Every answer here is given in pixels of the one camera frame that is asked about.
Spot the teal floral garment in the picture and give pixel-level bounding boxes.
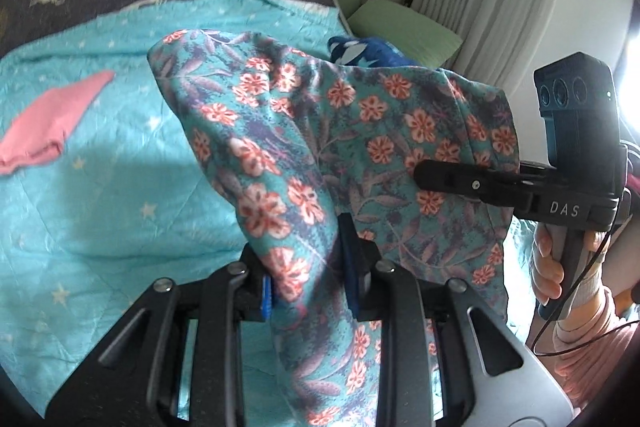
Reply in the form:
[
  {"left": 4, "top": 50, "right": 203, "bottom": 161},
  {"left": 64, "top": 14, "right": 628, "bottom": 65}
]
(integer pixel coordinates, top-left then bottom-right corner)
[{"left": 148, "top": 30, "right": 518, "bottom": 426}]

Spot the right hand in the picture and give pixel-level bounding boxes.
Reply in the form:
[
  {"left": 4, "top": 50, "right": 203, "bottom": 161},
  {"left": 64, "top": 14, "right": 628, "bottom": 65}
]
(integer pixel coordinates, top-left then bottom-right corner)
[{"left": 529, "top": 223, "right": 612, "bottom": 306}]

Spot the green ribbed cushion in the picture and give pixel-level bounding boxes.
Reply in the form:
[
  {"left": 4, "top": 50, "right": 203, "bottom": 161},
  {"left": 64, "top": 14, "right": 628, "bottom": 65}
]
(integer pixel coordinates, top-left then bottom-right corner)
[{"left": 347, "top": 0, "right": 462, "bottom": 68}]

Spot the turquoise star quilt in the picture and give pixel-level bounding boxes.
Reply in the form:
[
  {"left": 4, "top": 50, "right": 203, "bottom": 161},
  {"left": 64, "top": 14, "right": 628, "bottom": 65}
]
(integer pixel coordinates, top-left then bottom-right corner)
[{"left": 1, "top": 0, "right": 344, "bottom": 412}]

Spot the navy star blanket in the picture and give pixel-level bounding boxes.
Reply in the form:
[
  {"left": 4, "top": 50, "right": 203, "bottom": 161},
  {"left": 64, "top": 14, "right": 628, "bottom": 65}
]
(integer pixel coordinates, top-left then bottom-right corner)
[{"left": 328, "top": 36, "right": 419, "bottom": 68}]

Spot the pink folded cloth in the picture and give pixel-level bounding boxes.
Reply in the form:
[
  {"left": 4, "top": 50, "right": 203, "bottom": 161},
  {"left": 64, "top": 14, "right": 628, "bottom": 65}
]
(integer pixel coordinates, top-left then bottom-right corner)
[{"left": 1, "top": 70, "right": 115, "bottom": 176}]

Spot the black cable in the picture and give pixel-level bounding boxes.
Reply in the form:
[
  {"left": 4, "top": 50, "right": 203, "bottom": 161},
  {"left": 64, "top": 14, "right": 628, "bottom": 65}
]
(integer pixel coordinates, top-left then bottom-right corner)
[{"left": 529, "top": 185, "right": 640, "bottom": 358}]

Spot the black camera module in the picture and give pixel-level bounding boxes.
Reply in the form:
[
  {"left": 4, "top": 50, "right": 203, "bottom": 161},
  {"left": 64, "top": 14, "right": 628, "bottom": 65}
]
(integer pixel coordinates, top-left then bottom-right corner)
[{"left": 534, "top": 52, "right": 624, "bottom": 195}]

